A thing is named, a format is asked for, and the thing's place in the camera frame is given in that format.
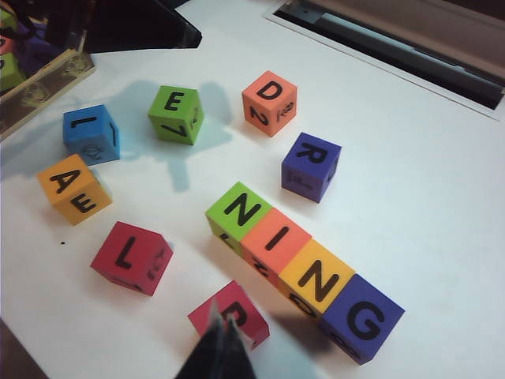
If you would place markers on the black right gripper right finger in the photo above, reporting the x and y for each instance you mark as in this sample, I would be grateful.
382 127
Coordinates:
238 355

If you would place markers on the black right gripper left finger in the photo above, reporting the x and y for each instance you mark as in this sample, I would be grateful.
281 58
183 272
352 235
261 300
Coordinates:
209 351

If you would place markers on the purple letter block R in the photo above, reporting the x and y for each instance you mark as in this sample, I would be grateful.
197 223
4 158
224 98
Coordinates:
307 169

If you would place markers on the yellow letter block A E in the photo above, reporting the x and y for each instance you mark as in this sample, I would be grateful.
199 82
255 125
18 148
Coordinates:
73 193

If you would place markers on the green letter block E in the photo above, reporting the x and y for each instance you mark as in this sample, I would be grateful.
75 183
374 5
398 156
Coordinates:
173 114

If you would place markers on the blue foam letter block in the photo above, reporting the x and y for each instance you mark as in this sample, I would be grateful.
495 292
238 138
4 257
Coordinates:
88 130

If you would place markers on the red letter block B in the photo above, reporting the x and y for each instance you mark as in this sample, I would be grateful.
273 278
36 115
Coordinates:
252 320

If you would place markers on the yellow letter block N Q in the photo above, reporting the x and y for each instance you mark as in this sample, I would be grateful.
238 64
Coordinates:
317 276

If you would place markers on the coral letter block I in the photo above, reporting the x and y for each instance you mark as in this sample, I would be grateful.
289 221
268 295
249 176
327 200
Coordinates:
276 241

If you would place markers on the red letter block L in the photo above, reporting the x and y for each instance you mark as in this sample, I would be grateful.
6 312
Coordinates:
126 252

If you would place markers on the purple letter block G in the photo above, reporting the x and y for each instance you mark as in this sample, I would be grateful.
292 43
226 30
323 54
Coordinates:
363 316

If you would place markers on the green letter block N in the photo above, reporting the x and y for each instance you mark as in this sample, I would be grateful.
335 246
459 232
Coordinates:
240 209

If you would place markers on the orange letter block D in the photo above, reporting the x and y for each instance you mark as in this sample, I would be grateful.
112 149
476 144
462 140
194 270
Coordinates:
268 102

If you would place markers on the gold decorated box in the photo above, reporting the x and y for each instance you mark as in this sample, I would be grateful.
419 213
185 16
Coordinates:
43 91

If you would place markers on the dark blue case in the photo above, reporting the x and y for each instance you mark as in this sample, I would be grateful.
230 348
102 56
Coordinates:
138 23

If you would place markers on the green foam block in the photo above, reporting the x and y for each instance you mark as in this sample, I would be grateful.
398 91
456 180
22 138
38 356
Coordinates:
10 73

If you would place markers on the orange foam block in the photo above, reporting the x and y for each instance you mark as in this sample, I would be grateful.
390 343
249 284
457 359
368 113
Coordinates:
6 45

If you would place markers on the brown desk divider panel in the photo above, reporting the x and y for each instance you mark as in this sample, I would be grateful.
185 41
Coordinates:
453 23

